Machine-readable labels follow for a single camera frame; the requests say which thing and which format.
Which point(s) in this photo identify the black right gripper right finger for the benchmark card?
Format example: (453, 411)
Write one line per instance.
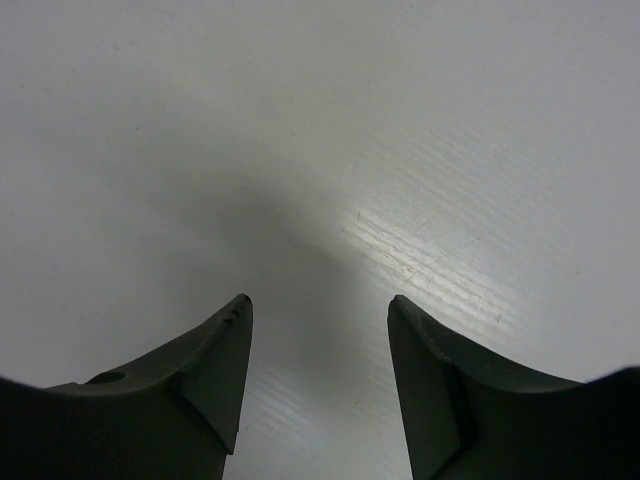
(471, 413)

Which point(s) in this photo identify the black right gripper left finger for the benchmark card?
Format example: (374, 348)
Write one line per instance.
(172, 413)

